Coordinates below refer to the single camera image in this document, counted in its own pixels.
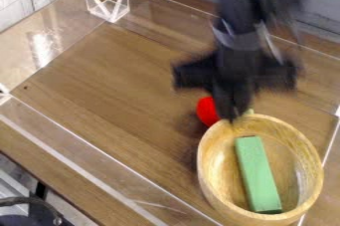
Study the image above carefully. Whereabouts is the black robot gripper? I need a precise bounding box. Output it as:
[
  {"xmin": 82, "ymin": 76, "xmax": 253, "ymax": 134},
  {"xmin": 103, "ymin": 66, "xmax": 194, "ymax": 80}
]
[{"xmin": 171, "ymin": 22, "xmax": 298, "ymax": 121}]

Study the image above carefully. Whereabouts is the green rectangular block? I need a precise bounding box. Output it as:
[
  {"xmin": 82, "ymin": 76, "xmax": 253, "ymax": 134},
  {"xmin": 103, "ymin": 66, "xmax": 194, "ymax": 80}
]
[{"xmin": 234, "ymin": 136, "xmax": 282, "ymax": 214}]

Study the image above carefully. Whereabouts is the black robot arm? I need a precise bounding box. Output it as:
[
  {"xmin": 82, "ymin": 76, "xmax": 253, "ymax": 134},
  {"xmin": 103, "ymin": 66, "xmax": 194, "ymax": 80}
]
[{"xmin": 170, "ymin": 0, "xmax": 303, "ymax": 121}]

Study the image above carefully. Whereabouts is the brown wooden bowl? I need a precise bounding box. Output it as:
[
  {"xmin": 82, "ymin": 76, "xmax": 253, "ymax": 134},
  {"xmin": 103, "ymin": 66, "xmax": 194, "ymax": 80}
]
[{"xmin": 195, "ymin": 113, "xmax": 323, "ymax": 226}]

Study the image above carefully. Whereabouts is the red plush strawberry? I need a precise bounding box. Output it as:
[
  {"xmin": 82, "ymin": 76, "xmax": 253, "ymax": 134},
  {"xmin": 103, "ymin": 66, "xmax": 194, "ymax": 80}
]
[{"xmin": 194, "ymin": 96, "xmax": 254, "ymax": 128}]

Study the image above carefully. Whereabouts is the black metal clamp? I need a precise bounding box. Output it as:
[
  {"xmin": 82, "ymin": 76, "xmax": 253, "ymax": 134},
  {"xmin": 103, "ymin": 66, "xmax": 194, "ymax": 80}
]
[{"xmin": 27, "ymin": 182, "xmax": 74, "ymax": 226}]

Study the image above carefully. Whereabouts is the clear acrylic corner bracket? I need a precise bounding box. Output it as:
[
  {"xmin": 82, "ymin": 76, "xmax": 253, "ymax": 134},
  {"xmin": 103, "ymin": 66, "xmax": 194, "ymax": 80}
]
[{"xmin": 85, "ymin": 0, "xmax": 130, "ymax": 23}]

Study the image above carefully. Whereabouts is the clear acrylic front wall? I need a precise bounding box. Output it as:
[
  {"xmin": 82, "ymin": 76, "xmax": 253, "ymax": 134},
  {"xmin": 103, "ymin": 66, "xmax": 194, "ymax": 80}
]
[{"xmin": 0, "ymin": 92, "xmax": 222, "ymax": 226}]

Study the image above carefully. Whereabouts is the black cable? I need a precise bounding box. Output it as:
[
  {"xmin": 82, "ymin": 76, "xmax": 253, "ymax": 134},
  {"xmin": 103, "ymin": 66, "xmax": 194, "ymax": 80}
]
[{"xmin": 0, "ymin": 196, "xmax": 58, "ymax": 226}]

